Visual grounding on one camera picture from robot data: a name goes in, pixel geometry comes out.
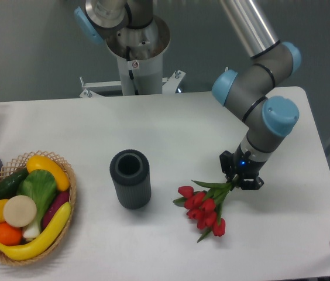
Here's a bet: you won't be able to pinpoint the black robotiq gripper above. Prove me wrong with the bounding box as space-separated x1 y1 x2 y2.
219 150 266 190

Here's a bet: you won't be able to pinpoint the red tulip bouquet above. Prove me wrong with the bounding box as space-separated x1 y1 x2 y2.
173 176 239 242

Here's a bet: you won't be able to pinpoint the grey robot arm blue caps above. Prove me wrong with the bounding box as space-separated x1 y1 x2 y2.
74 1 301 190

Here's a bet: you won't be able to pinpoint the dark grey ribbed vase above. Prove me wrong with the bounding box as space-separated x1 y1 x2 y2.
109 149 152 210

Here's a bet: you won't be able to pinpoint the purple sweet potato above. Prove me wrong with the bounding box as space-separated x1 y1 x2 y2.
42 191 70 230

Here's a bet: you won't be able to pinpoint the green bok choy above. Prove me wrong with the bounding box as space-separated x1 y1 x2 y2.
16 170 57 241

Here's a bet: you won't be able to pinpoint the yellow banana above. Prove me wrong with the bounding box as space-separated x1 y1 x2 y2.
0 202 71 261

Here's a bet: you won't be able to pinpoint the yellow squash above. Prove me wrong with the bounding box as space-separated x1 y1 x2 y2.
26 155 70 191

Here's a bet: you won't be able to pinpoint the woven wicker basket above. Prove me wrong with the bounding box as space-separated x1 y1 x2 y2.
0 151 76 266

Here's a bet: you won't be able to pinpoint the beige round disc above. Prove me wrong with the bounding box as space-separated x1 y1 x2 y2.
3 195 37 228

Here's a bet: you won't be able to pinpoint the green cucumber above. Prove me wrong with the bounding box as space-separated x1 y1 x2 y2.
0 168 29 200

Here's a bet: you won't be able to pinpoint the orange fruit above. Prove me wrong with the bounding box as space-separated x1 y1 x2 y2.
0 222 22 246

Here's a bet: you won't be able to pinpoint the white metal base frame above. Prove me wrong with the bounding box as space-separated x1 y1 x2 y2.
79 70 186 98

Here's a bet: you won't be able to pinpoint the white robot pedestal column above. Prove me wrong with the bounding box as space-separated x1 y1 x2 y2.
106 15 170 96

